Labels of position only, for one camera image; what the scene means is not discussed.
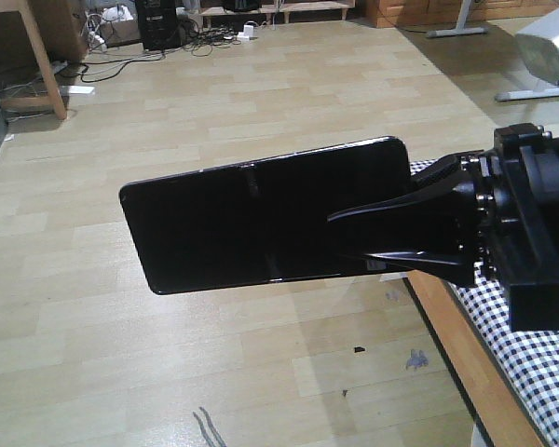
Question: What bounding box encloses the black purple smartphone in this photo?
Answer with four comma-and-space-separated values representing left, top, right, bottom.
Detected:
119, 137, 411, 294

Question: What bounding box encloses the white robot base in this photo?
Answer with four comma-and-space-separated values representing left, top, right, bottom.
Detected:
514, 8, 559, 85

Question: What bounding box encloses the white power strip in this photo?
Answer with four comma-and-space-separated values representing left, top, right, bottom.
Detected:
59, 85, 95, 97

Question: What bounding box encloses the wooden bed frame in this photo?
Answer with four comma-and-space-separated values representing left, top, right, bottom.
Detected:
407, 271, 546, 446

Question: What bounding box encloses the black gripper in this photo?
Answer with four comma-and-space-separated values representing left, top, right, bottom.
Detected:
327, 123, 559, 332

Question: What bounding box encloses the black white checkered bedsheet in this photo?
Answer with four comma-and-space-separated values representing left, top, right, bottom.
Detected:
381, 157, 559, 447

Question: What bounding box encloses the wooden desk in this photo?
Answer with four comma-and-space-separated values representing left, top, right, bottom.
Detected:
0, 1, 88, 120

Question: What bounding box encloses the black computer tower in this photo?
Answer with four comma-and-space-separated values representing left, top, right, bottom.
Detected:
135, 0, 181, 50

